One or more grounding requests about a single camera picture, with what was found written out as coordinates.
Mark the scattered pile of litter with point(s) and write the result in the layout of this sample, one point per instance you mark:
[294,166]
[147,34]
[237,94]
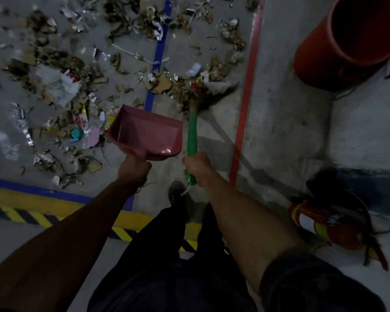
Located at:
[94,74]

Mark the person's left hand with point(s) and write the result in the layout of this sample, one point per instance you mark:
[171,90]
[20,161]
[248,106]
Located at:
[135,168]

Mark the person's dark shoe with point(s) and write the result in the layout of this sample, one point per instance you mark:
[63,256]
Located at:
[178,194]

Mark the orange plastic bin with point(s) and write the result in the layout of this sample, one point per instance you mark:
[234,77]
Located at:
[346,40]

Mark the person's dark trousers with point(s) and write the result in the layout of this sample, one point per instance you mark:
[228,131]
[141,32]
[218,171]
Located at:
[172,266]

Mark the red fire extinguisher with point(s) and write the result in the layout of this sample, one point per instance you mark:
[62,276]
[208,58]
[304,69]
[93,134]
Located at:
[338,229]

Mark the person's right hand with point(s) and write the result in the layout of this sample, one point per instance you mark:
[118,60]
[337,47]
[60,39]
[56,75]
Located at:
[196,164]

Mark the person's dark sleeve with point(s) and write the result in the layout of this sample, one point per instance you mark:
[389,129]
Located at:
[318,282]

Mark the pink plastic dustpan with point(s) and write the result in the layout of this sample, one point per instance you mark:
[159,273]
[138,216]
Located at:
[146,133]

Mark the person's left forearm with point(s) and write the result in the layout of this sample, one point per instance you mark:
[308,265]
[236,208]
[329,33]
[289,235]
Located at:
[61,243]

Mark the person's right forearm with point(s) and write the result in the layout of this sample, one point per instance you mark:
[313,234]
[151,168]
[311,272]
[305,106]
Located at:
[247,224]

